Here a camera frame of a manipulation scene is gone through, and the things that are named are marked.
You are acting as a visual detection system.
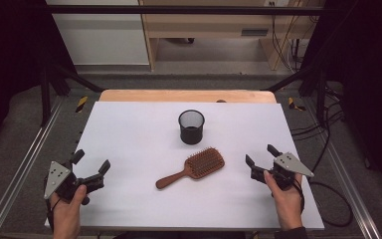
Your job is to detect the person's right hand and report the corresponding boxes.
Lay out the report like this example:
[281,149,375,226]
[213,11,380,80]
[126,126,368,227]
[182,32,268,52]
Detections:
[263,170,305,231]

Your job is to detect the black horizontal frame bar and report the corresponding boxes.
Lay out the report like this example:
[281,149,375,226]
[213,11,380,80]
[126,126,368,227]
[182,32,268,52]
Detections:
[45,4,327,16]

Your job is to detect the aluminium rail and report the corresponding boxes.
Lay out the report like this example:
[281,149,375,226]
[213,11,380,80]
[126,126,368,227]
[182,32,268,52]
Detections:
[301,99,382,239]
[0,96,65,239]

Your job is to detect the brown wooden hairbrush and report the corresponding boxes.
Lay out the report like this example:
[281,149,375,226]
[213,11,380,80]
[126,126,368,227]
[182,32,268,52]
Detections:
[155,146,226,190]

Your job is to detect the hanging black cables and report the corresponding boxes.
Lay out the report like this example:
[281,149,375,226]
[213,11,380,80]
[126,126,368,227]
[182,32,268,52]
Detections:
[270,1,316,74]

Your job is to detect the person's left hand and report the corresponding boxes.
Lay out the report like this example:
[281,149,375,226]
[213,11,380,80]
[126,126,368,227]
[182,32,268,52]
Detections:
[50,184,89,227]

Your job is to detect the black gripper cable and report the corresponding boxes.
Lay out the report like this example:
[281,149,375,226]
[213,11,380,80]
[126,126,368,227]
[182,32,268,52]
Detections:
[291,180,354,229]

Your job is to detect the black floor cable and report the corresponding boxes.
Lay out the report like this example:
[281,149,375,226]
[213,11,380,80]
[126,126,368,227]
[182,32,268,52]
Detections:
[290,98,345,173]

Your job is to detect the black metal stand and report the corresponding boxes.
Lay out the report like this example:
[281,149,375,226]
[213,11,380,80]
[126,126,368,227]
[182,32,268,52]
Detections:
[39,62,104,127]
[264,63,328,124]

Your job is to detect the light wooden desk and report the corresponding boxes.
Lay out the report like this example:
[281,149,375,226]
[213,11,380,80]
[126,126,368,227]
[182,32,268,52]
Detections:
[138,0,324,72]

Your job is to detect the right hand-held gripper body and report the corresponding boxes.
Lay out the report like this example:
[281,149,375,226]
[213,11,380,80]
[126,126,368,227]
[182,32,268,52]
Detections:
[250,151,315,192]

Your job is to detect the black mesh cup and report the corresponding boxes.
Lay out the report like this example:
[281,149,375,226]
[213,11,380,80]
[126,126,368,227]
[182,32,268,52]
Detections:
[177,109,206,145]

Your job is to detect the white cabinet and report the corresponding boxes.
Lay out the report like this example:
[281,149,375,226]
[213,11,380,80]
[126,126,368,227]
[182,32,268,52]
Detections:
[45,0,150,67]

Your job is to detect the office chair base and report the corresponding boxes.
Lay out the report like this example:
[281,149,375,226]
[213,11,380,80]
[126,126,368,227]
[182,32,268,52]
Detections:
[163,37,196,45]

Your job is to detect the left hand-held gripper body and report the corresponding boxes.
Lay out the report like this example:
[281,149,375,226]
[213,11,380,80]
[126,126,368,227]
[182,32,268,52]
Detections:
[43,160,105,206]

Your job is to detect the black curtain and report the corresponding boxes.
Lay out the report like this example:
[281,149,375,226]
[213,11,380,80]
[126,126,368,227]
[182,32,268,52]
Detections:
[299,0,382,203]
[0,0,78,157]

